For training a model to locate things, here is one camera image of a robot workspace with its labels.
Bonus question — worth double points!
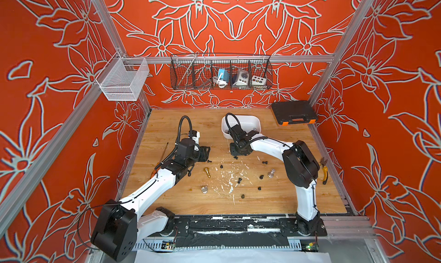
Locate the gold chess piece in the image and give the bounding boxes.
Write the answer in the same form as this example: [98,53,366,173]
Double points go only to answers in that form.
[204,167,211,178]

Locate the white plastic storage box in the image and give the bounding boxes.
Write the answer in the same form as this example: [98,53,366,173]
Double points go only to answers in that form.
[221,115,262,140]

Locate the yellow handled pliers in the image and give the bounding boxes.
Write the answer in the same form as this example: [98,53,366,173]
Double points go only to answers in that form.
[320,157,329,185]

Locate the orange handled screwdriver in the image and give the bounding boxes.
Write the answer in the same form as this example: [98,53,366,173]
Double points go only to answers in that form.
[150,142,169,179]

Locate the black orange tool case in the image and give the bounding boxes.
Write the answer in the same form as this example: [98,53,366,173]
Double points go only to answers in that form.
[271,100,318,126]

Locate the white dotted cube in basket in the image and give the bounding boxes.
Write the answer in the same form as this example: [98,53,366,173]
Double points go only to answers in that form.
[251,76,266,88]

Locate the clear plastic wall bin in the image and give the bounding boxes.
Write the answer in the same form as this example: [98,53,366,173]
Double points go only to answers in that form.
[95,58,150,102]

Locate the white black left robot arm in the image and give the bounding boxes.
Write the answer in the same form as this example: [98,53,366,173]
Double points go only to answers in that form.
[89,126,210,263]

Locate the black wire wall basket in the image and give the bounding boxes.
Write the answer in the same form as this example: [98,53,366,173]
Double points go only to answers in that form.
[170,52,273,91]

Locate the teal box in basket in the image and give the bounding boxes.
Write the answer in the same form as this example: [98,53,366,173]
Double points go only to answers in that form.
[217,69,230,84]

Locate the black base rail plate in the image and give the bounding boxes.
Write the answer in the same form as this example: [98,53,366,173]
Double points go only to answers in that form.
[142,215,328,238]

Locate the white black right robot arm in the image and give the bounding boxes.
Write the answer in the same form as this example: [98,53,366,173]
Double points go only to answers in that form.
[221,113,320,236]

